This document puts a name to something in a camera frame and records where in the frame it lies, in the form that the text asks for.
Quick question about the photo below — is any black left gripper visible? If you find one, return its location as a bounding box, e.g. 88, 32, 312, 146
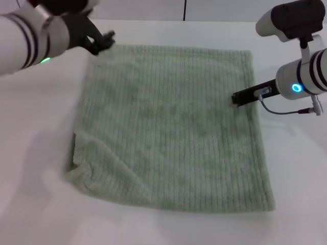
62, 14, 116, 56

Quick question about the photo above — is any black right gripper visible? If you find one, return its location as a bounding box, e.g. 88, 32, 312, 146
230, 79, 280, 107

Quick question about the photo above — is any light green ribbed towel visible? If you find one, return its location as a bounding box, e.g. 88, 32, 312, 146
64, 43, 277, 213

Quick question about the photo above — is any grey gripper cable with plug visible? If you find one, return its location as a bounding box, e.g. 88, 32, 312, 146
256, 87, 324, 117

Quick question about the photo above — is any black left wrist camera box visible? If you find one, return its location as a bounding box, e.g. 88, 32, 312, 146
27, 0, 101, 17

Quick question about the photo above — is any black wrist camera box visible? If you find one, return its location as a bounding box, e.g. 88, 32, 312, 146
255, 0, 324, 50
27, 0, 101, 17

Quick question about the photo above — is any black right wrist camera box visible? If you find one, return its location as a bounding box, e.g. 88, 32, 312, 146
255, 0, 324, 50

